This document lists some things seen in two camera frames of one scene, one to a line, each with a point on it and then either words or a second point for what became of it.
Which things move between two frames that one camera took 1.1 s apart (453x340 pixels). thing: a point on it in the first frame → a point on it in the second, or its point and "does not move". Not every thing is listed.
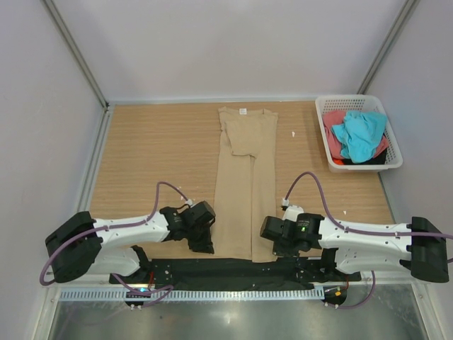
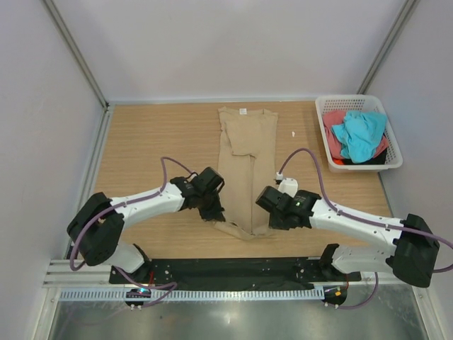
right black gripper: (282, 250) → (283, 219)
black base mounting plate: (208, 274) does not move
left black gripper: (201, 239) → (209, 207)
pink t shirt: (333, 117) does not move
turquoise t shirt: (360, 134) does not move
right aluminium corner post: (404, 13) does not move
